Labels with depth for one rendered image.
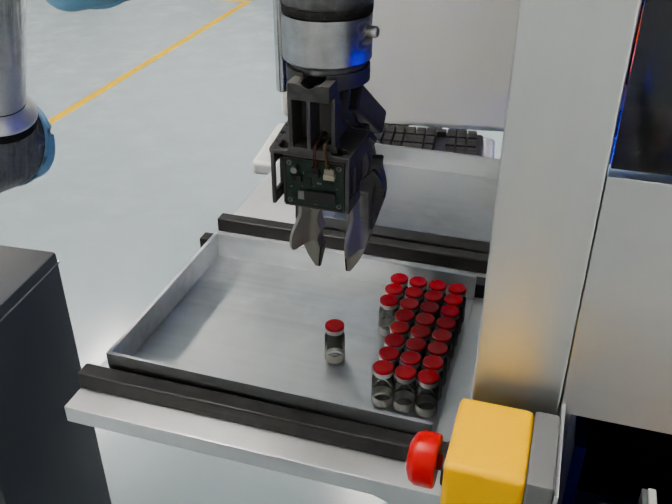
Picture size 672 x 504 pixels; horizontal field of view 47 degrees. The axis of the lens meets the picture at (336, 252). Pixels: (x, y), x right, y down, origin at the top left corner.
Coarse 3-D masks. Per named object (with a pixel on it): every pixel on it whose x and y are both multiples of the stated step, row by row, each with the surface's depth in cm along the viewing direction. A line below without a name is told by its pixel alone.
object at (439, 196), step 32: (384, 160) 125; (416, 160) 124; (448, 160) 122; (480, 160) 120; (416, 192) 117; (448, 192) 117; (480, 192) 117; (384, 224) 109; (416, 224) 109; (448, 224) 109; (480, 224) 109
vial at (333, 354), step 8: (328, 336) 81; (336, 336) 81; (344, 336) 82; (328, 344) 82; (336, 344) 81; (344, 344) 82; (328, 352) 82; (336, 352) 82; (344, 352) 83; (328, 360) 83; (336, 360) 82
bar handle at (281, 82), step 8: (280, 0) 145; (280, 8) 146; (280, 16) 147; (280, 24) 147; (280, 32) 148; (280, 40) 149; (280, 48) 150; (280, 56) 151; (280, 64) 152; (280, 72) 152; (280, 80) 153; (280, 88) 154
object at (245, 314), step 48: (240, 240) 99; (192, 288) 95; (240, 288) 95; (288, 288) 95; (336, 288) 95; (384, 288) 95; (144, 336) 86; (192, 336) 87; (240, 336) 87; (288, 336) 87; (192, 384) 78; (240, 384) 75; (288, 384) 80; (336, 384) 80
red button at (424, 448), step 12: (420, 432) 56; (432, 432) 56; (420, 444) 55; (432, 444) 55; (408, 456) 55; (420, 456) 55; (432, 456) 54; (408, 468) 55; (420, 468) 54; (432, 468) 54; (420, 480) 55; (432, 480) 55
